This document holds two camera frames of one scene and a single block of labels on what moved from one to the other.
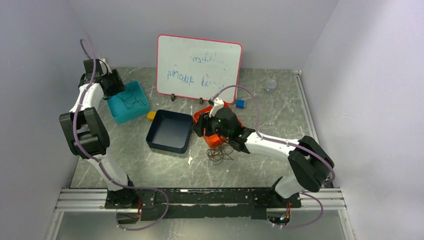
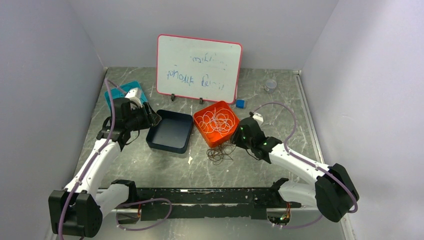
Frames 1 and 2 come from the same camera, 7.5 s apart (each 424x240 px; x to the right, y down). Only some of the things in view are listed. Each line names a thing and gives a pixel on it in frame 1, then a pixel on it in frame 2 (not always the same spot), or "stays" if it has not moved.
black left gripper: [120, 87] to [151, 119]
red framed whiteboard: [197, 68] stays
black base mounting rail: [202, 204] stays
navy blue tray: [170, 131] stays
